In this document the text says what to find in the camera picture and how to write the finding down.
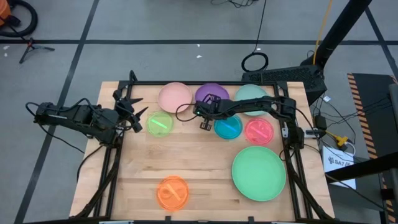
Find black perforated computer case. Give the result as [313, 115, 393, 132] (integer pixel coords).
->
[241, 64, 328, 106]

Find orange vacuum cleaner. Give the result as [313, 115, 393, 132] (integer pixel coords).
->
[0, 0, 12, 27]

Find black camera pole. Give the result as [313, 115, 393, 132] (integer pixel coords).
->
[300, 0, 373, 71]

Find black tripod stand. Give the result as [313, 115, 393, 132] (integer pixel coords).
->
[19, 37, 56, 65]

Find white printed paper sheet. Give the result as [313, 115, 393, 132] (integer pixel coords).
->
[322, 145, 358, 190]

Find pale blue-green plastic plate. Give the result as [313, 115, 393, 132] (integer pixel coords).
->
[234, 84, 270, 117]

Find yellow cable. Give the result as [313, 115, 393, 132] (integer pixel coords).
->
[312, 0, 334, 65]

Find black metal beam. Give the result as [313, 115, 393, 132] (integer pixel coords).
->
[325, 151, 398, 184]

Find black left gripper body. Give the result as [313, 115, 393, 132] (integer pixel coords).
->
[112, 89, 144, 134]

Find small clear orange plate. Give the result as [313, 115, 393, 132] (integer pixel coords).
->
[155, 175, 190, 212]

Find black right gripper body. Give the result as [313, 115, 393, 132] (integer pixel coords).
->
[194, 101, 225, 122]

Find large light green plate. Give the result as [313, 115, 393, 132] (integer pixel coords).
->
[231, 146, 287, 202]

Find small clear blue plate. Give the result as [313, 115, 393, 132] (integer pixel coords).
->
[213, 114, 244, 140]

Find black power adapter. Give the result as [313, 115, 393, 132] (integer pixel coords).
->
[313, 114, 328, 131]

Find black coiled cable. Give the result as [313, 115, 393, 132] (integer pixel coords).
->
[241, 0, 270, 73]

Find black hazard-striped mat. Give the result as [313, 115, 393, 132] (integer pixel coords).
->
[347, 73, 398, 224]

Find small clear green plate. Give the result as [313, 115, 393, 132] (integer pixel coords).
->
[146, 111, 174, 138]

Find purple plastic plate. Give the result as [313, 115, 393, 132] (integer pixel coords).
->
[194, 83, 230, 103]

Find black metal table frame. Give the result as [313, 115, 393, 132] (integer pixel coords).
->
[74, 70, 335, 224]

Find small clear red plate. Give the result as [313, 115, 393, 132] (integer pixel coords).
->
[244, 117, 275, 146]

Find black vacuum hose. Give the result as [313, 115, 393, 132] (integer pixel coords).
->
[0, 0, 39, 38]

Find yellow plug connector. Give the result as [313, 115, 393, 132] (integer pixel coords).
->
[325, 129, 349, 147]

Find pink plastic plate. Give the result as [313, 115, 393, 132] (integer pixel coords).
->
[157, 82, 193, 114]

